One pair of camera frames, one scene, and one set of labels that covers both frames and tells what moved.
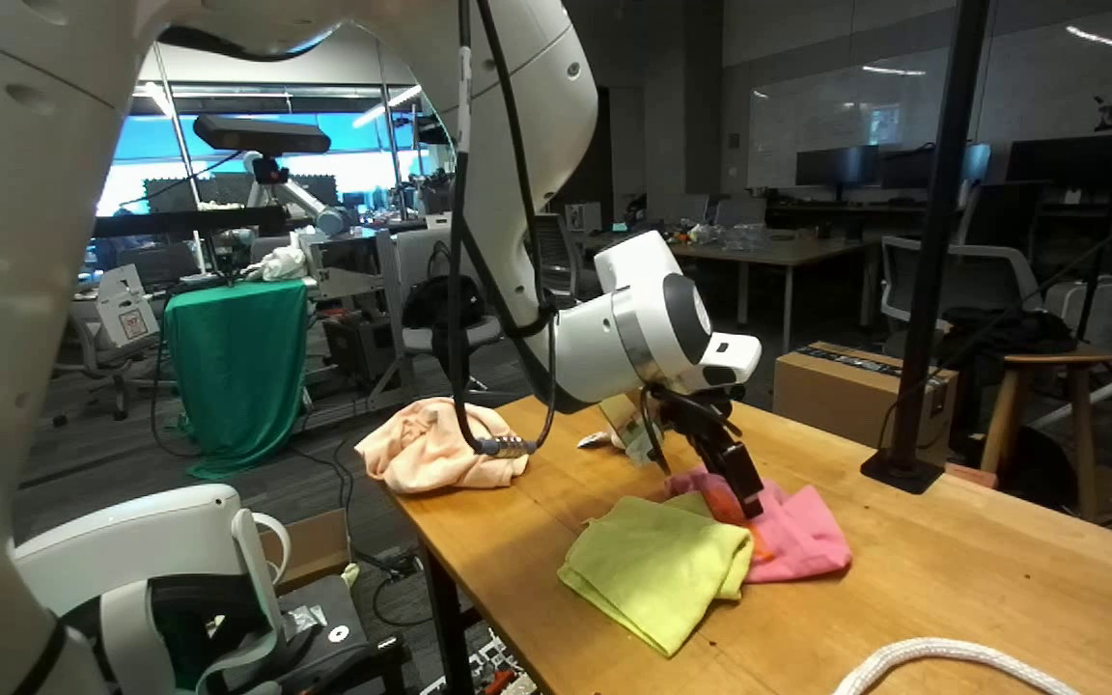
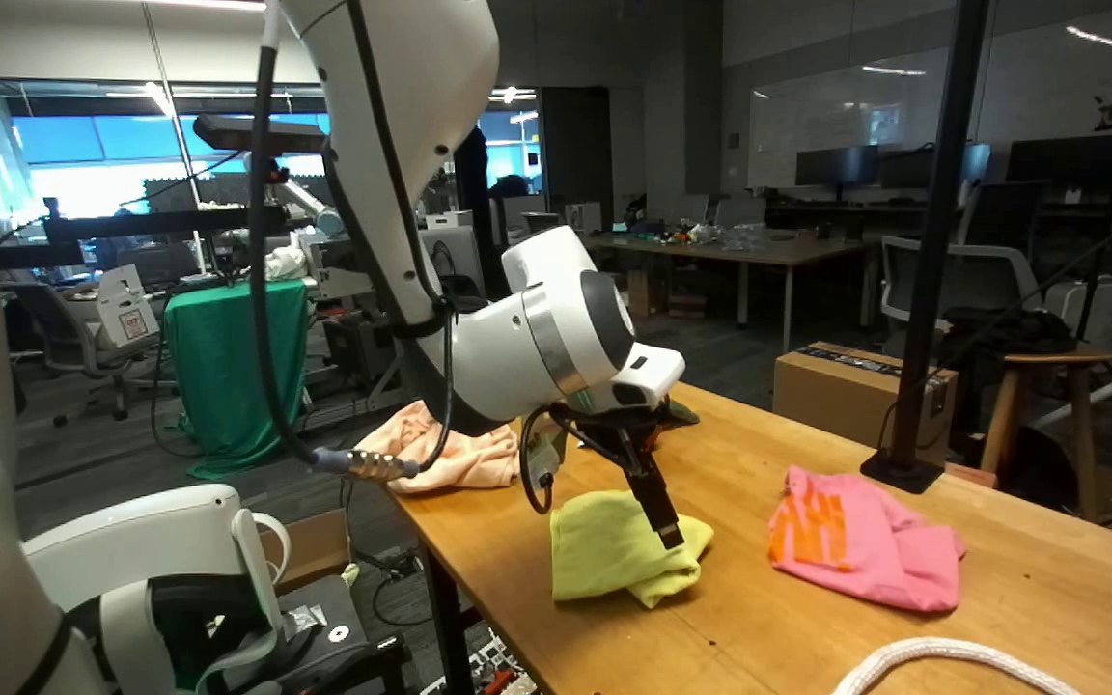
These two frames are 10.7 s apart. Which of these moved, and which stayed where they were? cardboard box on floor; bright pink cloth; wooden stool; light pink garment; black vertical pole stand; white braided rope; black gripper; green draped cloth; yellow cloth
Moved: black gripper; bright pink cloth; yellow cloth
Stayed: wooden stool; light pink garment; cardboard box on floor; black vertical pole stand; green draped cloth; white braided rope
